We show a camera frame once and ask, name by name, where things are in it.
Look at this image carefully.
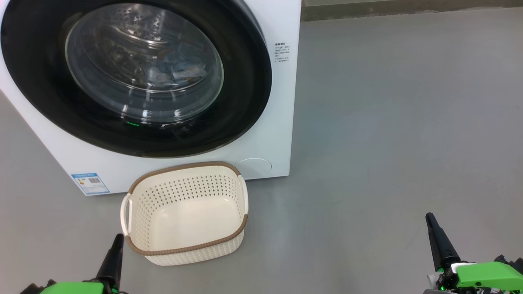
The round white filter cover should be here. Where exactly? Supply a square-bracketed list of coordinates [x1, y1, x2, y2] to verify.
[236, 158, 272, 179]

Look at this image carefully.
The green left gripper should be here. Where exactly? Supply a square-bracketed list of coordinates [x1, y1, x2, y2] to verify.
[39, 233, 125, 294]

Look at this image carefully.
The cream perforated laundry basket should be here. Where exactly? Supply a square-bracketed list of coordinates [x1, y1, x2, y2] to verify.
[120, 161, 249, 267]

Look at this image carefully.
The white washing machine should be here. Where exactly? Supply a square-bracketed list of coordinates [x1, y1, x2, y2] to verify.
[0, 0, 302, 196]

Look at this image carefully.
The small text sticker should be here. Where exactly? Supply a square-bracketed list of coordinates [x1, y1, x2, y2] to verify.
[275, 42, 291, 63]

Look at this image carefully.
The dark round washing machine door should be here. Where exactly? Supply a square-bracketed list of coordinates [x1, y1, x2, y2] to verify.
[0, 0, 273, 159]

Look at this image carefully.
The blue patterned garment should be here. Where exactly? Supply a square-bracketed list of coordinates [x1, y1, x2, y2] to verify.
[149, 55, 209, 88]

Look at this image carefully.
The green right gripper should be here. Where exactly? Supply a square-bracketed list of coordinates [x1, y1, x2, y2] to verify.
[425, 212, 523, 292]

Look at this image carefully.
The blue energy label sticker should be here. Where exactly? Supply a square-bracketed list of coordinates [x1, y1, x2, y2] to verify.
[71, 173, 111, 196]

